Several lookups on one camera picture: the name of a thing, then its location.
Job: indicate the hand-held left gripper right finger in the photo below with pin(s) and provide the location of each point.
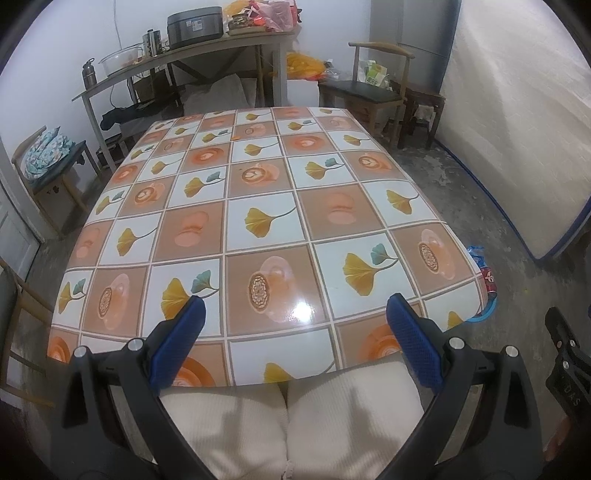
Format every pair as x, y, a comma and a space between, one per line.
411, 332

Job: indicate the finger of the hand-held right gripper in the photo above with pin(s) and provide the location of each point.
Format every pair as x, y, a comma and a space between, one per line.
568, 374

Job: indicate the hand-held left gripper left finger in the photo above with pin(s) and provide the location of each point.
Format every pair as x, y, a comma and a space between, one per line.
182, 332

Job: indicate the blue mesh basket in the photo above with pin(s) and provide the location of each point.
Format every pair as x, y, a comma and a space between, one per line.
490, 311

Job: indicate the red drink can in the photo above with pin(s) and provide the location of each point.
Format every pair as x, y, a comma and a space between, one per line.
489, 281

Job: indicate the wooden chair grey seat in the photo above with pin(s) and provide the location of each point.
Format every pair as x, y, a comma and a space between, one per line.
27, 300

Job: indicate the leaf patterned tablecloth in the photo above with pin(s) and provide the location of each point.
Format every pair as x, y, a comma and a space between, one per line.
277, 194

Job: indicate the black case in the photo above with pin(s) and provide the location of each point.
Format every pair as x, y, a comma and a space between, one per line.
113, 148

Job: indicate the wooden chair with cloth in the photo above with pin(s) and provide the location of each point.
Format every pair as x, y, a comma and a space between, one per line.
55, 177

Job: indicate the white door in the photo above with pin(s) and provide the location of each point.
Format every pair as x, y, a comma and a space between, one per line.
14, 221

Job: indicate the black clothing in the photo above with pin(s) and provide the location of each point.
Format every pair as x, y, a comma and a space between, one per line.
134, 115

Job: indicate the floral cloth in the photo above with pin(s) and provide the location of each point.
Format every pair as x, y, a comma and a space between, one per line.
46, 150

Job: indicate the dark wooden stool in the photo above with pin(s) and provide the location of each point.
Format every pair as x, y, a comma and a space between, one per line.
420, 94

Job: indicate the white sack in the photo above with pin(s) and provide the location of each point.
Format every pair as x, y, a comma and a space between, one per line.
217, 94

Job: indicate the white mattress blue edge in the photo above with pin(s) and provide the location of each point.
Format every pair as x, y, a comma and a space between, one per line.
517, 115

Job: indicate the wooden armchair dark seat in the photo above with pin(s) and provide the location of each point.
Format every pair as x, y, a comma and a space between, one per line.
364, 92

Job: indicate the brown cardboard box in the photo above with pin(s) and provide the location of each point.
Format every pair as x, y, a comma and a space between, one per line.
152, 87

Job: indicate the green white packets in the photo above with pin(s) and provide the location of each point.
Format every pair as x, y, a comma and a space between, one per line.
374, 74

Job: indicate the white cabinet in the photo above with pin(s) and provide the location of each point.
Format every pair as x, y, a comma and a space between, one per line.
302, 92

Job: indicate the metal water bottle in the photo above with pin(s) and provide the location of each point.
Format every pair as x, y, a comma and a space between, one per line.
90, 74

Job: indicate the clear glass bowl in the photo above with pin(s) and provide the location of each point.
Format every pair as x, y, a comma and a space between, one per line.
121, 59

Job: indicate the yellow plastic bag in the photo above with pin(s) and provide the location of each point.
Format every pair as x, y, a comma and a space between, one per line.
304, 67

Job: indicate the grey metal side table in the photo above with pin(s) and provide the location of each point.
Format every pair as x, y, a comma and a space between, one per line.
207, 46

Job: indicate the steel mug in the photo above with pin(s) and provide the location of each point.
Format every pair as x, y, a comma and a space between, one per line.
151, 42

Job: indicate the grey rice cooker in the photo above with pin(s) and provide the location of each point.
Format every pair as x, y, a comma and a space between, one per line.
195, 28

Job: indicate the grey tall panel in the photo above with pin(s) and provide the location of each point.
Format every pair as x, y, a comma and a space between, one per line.
406, 23

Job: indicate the pink plastic bag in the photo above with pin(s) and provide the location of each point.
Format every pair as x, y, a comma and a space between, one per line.
277, 16

